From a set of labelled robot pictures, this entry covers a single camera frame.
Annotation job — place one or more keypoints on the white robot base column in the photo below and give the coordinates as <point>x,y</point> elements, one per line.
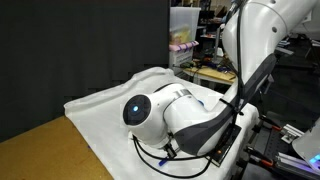
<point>308,143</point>

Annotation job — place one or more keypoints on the clear plastic storage bin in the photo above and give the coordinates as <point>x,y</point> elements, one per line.
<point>183,20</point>

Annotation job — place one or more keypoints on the pink purple bin lid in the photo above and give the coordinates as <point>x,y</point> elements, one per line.
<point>183,46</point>

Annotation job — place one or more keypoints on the black marker blue cap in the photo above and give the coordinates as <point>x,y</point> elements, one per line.
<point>163,162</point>

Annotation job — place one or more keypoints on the black backdrop curtain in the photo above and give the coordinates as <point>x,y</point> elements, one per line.
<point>66,50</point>

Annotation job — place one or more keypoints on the small white bottle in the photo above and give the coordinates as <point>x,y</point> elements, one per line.
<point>219,52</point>

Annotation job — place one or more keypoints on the aluminium extrusion rail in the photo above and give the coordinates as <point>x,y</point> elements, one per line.
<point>293,163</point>

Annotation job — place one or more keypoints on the aluminium mounting bracket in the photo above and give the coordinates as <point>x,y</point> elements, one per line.
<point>291,133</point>

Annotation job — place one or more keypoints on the white tablecloth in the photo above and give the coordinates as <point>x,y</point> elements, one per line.
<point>100,133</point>

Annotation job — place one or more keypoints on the black orange bar clamp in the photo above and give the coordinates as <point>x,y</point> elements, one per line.
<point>266,162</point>
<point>276,128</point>

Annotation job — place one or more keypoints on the black perforated breadboard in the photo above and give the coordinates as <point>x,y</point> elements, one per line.
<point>270,143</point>

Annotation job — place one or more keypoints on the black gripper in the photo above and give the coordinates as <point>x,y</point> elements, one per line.
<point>170,150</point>

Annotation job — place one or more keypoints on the cluttered wooden work table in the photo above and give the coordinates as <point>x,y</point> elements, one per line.
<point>210,73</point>

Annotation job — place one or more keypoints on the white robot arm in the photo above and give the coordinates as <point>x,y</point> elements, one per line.
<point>200,110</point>

